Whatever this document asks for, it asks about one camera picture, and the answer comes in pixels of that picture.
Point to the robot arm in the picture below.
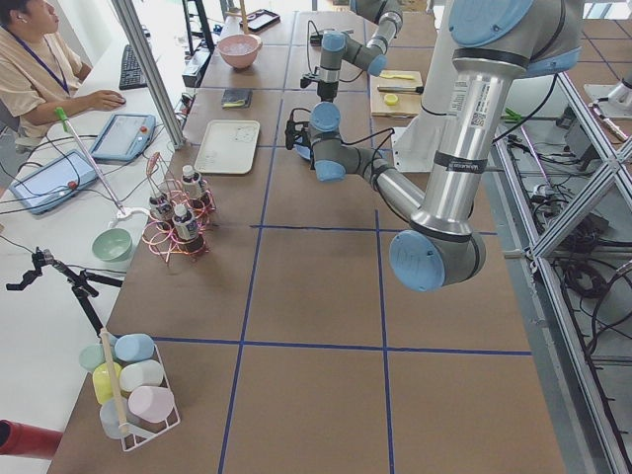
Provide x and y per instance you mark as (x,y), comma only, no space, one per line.
(482,48)
(338,46)

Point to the yellow plastic knife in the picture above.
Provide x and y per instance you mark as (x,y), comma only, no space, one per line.
(408,77)

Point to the seated person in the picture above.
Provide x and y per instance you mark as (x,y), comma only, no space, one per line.
(40,72)

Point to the copper wire bottle rack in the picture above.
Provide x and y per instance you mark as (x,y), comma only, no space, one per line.
(165,243)

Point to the lemon half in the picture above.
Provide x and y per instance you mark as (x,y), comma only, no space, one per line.
(390,99)

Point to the blue teach pendant near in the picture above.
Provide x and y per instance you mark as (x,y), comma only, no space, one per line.
(51,185)

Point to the mint green bowl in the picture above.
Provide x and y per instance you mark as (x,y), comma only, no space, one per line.
(112,245)

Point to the pink bowl of ice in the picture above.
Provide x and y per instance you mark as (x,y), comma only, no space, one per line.
(240,51)

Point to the wooden cutting board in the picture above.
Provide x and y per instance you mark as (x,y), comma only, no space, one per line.
(408,105)

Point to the grey folded cloth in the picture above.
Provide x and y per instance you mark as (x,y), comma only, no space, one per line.
(236,98)

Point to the blue teach pendant far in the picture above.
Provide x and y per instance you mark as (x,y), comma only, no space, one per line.
(123,138)

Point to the dark bottle white cap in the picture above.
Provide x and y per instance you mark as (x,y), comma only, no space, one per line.
(187,229)

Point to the cream bear tray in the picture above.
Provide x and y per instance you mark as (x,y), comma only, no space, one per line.
(228,147)

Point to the black keyboard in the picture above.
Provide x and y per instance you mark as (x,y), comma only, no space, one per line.
(131,75)

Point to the aluminium frame post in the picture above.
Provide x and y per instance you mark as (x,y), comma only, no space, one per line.
(130,24)

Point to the blue teach pendant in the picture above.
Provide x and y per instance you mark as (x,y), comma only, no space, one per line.
(51,185)
(123,138)

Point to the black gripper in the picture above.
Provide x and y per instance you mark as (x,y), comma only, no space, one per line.
(324,90)
(302,137)

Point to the white cup rack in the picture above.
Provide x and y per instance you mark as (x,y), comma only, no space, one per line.
(131,386)

